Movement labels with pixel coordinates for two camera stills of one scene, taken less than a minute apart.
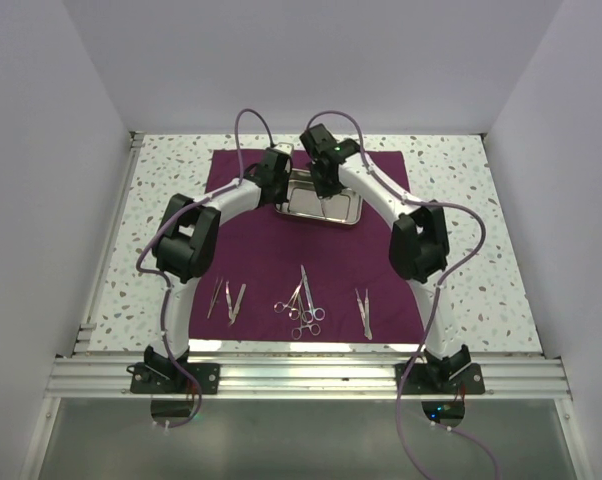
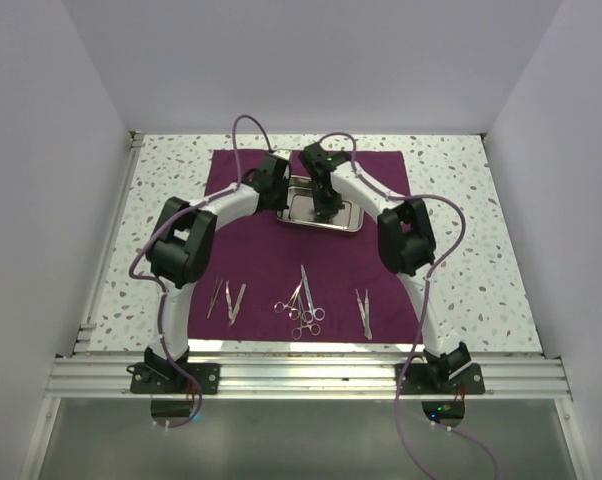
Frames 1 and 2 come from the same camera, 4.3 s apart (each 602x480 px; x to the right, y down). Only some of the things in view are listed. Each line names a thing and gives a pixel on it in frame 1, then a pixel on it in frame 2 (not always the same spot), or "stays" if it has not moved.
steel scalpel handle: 361,308 -> 368,331
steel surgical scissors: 316,313 stays
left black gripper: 282,198 stays
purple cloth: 277,281 stays
